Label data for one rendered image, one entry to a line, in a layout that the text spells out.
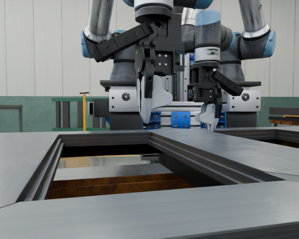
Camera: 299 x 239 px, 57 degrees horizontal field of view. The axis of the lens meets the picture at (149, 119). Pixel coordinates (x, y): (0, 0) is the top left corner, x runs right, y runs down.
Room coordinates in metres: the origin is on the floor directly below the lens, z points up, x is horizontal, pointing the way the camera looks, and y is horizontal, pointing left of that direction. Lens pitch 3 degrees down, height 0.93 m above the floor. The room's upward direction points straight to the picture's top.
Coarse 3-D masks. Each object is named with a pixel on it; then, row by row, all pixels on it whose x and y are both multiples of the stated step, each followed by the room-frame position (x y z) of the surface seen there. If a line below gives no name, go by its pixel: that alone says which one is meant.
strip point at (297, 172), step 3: (264, 171) 0.33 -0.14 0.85; (267, 171) 0.33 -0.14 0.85; (270, 171) 0.33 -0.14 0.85; (273, 171) 0.33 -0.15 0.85; (276, 171) 0.33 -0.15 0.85; (279, 171) 0.33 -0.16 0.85; (282, 171) 0.33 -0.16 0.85; (285, 171) 0.33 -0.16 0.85; (288, 171) 0.33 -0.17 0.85; (291, 171) 0.33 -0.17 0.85; (294, 171) 0.33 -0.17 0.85; (297, 171) 0.33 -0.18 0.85; (285, 174) 0.32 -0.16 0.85; (288, 174) 0.31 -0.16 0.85; (291, 174) 0.31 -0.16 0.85; (294, 174) 0.31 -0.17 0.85; (297, 174) 0.31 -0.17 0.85
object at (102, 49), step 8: (144, 24) 0.52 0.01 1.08; (128, 32) 0.51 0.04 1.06; (136, 32) 0.51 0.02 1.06; (144, 32) 0.52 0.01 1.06; (104, 40) 0.51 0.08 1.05; (112, 40) 0.50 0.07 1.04; (120, 40) 0.50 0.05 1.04; (128, 40) 0.51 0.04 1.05; (136, 40) 0.51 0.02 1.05; (96, 48) 0.49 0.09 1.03; (104, 48) 0.49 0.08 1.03; (112, 48) 0.50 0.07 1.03; (120, 48) 0.50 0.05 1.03; (96, 56) 0.50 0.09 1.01; (104, 56) 0.49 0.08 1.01; (112, 56) 0.53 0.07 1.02
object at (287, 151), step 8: (208, 152) 0.47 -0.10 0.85; (216, 152) 0.46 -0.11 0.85; (224, 152) 0.46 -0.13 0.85; (232, 152) 0.46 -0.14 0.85; (240, 152) 0.46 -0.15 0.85; (248, 152) 0.46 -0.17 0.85; (256, 152) 0.46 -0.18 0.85; (264, 152) 0.46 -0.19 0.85; (272, 152) 0.46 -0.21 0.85; (280, 152) 0.46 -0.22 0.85; (288, 152) 0.46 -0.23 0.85; (296, 152) 0.46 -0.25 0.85
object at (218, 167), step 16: (64, 144) 0.75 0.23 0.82; (80, 144) 0.76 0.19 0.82; (96, 144) 0.78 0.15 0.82; (112, 144) 0.79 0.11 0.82; (128, 144) 0.80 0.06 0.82; (160, 144) 0.71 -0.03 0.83; (176, 144) 0.62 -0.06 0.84; (48, 160) 0.45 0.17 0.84; (192, 160) 0.51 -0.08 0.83; (208, 160) 0.45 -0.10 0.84; (224, 160) 0.41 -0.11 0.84; (32, 176) 0.31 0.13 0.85; (48, 176) 0.39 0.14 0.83; (224, 176) 0.39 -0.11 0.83; (240, 176) 0.36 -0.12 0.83; (256, 176) 0.34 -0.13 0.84; (272, 176) 0.31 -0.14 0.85; (288, 176) 0.31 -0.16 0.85; (32, 192) 0.28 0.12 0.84; (48, 192) 0.34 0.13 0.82; (288, 224) 0.18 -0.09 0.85
